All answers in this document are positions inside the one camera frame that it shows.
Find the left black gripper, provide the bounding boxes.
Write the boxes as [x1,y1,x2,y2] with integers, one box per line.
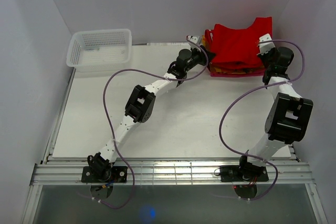
[184,45,215,73]

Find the red trousers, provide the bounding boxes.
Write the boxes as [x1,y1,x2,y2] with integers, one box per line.
[203,17,272,75]

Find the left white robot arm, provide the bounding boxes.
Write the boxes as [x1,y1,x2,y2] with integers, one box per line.
[87,46,215,182]

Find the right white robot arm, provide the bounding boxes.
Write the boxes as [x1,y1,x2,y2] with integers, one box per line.
[237,47,313,180]

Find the orange camouflage folded trousers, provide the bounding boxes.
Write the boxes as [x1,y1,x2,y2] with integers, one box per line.
[202,30,265,73]

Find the white perforated plastic basket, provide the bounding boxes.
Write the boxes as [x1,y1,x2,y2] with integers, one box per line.
[66,29,132,72]

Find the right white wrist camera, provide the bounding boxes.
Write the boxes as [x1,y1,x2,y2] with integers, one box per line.
[258,34,276,56]

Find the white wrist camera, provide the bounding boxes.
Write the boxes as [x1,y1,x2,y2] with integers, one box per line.
[258,34,276,56]
[186,35,200,49]

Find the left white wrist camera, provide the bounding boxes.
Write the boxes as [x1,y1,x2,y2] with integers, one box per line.
[186,35,200,49]

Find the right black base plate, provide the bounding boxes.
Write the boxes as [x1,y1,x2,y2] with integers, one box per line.
[214,165,269,182]

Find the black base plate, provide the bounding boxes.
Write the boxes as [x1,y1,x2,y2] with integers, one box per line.
[214,165,269,182]
[81,166,128,184]

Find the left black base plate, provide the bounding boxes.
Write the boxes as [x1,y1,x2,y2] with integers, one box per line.
[81,166,128,184]

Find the aluminium frame rail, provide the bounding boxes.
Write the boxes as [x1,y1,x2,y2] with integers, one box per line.
[30,160,314,186]

